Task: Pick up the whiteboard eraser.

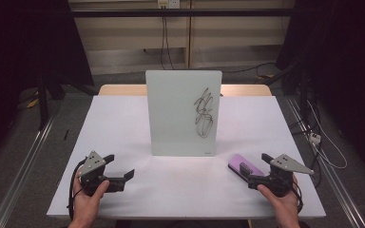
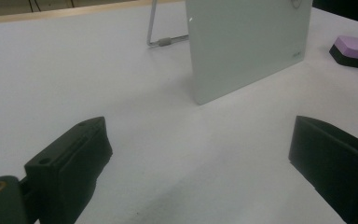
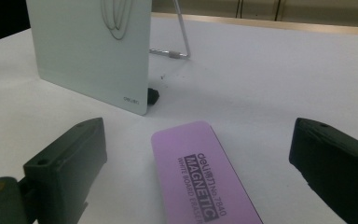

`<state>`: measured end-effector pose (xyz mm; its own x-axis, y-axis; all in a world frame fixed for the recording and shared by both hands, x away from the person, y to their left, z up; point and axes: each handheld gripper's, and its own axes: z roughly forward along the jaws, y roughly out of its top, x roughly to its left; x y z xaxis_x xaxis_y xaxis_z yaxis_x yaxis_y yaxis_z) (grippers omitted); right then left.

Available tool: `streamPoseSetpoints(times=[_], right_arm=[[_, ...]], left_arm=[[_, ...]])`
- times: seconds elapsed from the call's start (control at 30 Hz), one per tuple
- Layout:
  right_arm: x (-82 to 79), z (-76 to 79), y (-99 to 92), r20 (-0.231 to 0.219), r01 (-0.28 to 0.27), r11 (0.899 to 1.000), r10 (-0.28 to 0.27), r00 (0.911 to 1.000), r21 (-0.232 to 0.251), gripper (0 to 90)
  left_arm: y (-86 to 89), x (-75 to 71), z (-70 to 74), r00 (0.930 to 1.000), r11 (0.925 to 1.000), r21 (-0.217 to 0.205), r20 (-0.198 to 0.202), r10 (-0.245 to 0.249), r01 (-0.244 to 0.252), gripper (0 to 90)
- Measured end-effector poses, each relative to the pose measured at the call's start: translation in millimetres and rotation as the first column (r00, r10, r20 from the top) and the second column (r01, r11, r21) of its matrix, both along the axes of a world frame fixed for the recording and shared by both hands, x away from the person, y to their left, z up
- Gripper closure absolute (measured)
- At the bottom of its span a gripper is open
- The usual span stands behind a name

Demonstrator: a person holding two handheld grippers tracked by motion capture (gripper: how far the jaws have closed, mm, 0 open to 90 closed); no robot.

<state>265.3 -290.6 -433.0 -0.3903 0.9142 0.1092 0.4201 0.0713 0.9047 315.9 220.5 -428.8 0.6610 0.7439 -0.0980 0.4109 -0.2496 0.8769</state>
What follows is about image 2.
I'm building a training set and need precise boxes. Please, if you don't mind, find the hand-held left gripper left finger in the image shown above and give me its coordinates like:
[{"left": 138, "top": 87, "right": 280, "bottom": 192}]
[{"left": 23, "top": 116, "right": 114, "bottom": 224}]

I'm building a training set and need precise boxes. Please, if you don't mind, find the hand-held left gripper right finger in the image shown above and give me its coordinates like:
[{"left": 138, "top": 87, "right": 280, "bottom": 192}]
[{"left": 288, "top": 115, "right": 358, "bottom": 224}]

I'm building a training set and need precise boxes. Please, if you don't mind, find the purple whiteboard eraser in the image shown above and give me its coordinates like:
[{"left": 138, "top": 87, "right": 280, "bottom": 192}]
[{"left": 328, "top": 35, "right": 358, "bottom": 71}]

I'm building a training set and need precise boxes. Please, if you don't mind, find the white glass board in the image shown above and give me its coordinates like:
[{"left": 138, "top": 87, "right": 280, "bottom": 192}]
[{"left": 185, "top": 0, "right": 314, "bottom": 106}]

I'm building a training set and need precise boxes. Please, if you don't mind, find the metal wire board stand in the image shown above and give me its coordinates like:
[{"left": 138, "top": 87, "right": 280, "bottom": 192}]
[{"left": 146, "top": 0, "right": 190, "bottom": 49}]

